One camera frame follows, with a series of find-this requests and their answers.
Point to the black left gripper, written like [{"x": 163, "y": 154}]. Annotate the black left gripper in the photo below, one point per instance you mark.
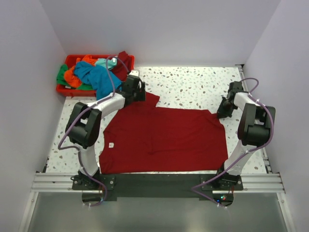
[{"x": 141, "y": 95}]

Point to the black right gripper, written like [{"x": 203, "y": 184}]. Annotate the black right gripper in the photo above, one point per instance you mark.
[{"x": 221, "y": 113}]

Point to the dark red t shirt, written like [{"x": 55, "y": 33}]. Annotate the dark red t shirt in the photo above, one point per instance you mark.
[
  {"x": 143, "y": 137},
  {"x": 121, "y": 69}
]

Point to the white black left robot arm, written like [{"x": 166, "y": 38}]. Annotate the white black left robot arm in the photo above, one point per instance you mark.
[{"x": 84, "y": 122}]

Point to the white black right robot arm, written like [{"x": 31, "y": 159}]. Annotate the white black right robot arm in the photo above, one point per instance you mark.
[{"x": 255, "y": 130}]

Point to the blue t shirt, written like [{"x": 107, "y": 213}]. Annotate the blue t shirt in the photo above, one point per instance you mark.
[{"x": 102, "y": 80}]

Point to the light teal t shirt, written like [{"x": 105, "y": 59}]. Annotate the light teal t shirt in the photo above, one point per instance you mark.
[{"x": 107, "y": 63}]

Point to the orange t shirt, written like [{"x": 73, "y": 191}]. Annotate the orange t shirt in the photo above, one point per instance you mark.
[{"x": 73, "y": 60}]

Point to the red plastic bin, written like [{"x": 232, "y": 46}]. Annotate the red plastic bin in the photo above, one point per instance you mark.
[{"x": 66, "y": 90}]

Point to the green t shirt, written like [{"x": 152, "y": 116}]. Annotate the green t shirt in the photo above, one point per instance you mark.
[{"x": 67, "y": 78}]

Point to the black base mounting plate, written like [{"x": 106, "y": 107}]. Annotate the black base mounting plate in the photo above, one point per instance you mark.
[{"x": 138, "y": 185}]

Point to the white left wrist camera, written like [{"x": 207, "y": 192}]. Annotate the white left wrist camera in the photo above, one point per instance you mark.
[{"x": 134, "y": 73}]

